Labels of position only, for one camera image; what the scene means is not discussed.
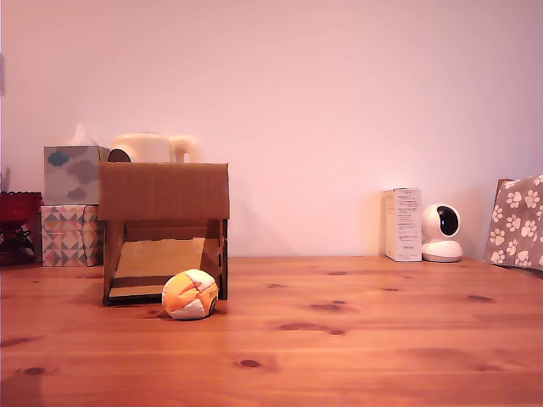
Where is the orange and white footbag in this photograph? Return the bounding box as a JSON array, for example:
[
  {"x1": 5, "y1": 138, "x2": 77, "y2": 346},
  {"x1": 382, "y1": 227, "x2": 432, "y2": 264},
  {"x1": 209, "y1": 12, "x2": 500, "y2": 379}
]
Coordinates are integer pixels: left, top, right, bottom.
[{"x1": 161, "y1": 268, "x2": 220, "y2": 321}]

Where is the cardboard dice tower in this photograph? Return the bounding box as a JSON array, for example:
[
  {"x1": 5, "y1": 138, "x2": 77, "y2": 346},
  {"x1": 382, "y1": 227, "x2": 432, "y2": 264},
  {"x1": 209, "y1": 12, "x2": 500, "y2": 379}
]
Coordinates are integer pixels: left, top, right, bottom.
[{"x1": 98, "y1": 161, "x2": 231, "y2": 307}]

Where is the white printed carton box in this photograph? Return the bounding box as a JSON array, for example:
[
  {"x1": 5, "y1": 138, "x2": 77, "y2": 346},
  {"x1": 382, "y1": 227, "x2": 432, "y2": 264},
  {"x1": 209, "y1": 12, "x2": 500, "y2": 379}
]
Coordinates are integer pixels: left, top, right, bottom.
[{"x1": 380, "y1": 187, "x2": 423, "y2": 263}]

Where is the cream plastic watering can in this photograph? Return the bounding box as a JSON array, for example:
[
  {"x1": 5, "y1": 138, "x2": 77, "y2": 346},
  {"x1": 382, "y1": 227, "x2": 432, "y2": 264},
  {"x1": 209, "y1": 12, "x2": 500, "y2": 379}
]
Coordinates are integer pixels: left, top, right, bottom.
[{"x1": 107, "y1": 132, "x2": 204, "y2": 164}]

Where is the cloud print tissue box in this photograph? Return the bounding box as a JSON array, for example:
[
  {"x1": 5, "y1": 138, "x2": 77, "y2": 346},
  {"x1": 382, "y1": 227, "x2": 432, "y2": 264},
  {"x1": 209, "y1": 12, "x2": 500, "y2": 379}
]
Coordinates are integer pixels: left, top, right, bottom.
[{"x1": 43, "y1": 145, "x2": 110, "y2": 206}]

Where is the white tissue sheet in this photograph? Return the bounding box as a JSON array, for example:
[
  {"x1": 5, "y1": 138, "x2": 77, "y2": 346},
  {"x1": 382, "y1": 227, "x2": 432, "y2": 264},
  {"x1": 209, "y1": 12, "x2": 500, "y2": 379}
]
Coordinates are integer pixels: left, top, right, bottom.
[{"x1": 62, "y1": 122, "x2": 97, "y2": 148}]

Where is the geometric pattern tissue box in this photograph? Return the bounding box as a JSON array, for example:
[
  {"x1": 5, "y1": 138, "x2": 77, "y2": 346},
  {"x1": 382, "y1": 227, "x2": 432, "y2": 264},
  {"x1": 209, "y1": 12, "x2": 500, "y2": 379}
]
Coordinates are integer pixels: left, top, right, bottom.
[{"x1": 41, "y1": 204, "x2": 105, "y2": 268}]

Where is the paw print cloth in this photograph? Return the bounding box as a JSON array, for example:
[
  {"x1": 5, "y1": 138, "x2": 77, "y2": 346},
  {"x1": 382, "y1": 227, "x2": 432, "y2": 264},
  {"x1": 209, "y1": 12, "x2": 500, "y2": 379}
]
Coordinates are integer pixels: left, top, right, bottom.
[{"x1": 484, "y1": 174, "x2": 543, "y2": 273}]

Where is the red glass bowl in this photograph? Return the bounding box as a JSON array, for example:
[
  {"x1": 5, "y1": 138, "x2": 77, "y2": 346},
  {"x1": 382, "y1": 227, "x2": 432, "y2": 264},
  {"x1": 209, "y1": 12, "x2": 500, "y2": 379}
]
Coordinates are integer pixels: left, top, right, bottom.
[{"x1": 0, "y1": 191, "x2": 44, "y2": 267}]

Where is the small white round camera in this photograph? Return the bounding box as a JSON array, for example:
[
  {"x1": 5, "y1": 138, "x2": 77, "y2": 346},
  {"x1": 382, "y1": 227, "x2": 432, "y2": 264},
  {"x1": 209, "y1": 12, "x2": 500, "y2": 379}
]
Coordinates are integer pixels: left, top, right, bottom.
[{"x1": 420, "y1": 203, "x2": 464, "y2": 263}]

